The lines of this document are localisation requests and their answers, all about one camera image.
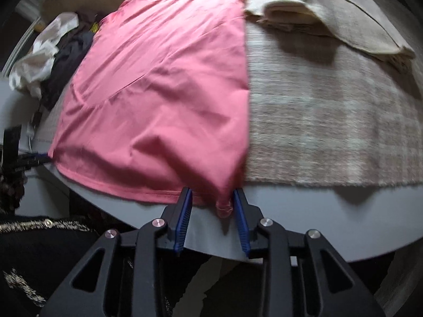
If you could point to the white shirt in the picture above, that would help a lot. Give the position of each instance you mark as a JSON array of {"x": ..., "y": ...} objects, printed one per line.
[{"x": 33, "y": 62}]

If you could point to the cream folded garment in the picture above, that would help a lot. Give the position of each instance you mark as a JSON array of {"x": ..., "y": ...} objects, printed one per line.
[{"x": 284, "y": 10}]

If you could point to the white window frame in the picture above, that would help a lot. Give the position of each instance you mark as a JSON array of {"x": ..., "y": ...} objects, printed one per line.
[{"x": 19, "y": 41}]

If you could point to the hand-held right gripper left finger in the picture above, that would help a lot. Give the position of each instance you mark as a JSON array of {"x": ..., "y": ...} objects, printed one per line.
[{"x": 185, "y": 218}]

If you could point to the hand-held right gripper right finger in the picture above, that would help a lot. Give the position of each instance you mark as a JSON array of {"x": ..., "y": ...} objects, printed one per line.
[{"x": 239, "y": 218}]

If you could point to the person's black embroidered clothing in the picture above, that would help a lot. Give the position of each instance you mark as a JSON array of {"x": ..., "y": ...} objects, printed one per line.
[{"x": 33, "y": 254}]

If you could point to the pink shirt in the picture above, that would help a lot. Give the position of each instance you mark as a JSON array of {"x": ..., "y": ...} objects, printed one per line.
[{"x": 158, "y": 89}]

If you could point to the black yellow striped garment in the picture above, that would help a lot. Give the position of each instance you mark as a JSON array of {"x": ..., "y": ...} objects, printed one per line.
[{"x": 95, "y": 27}]

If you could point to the dark grey garment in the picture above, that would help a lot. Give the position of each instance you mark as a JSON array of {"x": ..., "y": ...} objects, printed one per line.
[{"x": 69, "y": 56}]

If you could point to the beige plaid blanket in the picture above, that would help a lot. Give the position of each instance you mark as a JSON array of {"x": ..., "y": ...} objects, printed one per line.
[{"x": 314, "y": 112}]

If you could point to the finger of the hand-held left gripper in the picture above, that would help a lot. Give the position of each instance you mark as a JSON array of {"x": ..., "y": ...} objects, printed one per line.
[{"x": 31, "y": 159}]

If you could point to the beige folded garment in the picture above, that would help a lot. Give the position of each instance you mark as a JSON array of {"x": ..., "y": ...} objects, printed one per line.
[{"x": 350, "y": 19}]

